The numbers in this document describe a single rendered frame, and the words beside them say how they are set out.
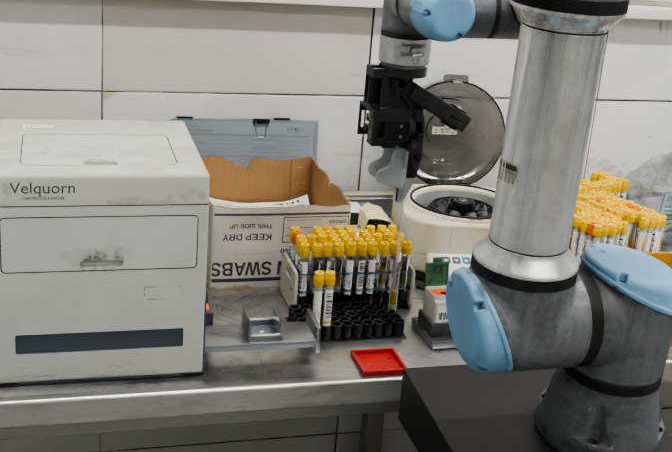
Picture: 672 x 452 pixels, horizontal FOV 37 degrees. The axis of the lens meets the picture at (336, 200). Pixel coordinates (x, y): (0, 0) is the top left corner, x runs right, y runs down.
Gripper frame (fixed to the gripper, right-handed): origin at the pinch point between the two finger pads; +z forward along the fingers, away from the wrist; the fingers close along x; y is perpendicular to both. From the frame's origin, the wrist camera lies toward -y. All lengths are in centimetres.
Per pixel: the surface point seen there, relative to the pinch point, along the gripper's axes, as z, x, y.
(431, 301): 15.8, 5.3, -4.4
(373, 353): 22.1, 9.4, 5.7
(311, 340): 18.3, 11.4, 16.2
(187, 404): 24.3, 16.6, 34.6
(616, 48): -15, -50, -64
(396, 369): 21.5, 15.7, 4.3
